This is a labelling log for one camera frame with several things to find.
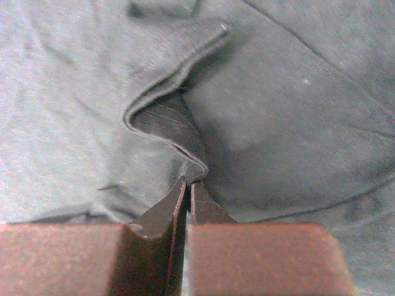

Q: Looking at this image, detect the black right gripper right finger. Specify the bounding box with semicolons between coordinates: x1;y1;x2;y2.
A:
188;183;356;295

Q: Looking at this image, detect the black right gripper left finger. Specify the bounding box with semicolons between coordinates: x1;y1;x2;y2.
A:
1;179;186;295

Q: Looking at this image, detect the black t shirt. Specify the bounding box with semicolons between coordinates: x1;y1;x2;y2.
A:
1;1;394;295

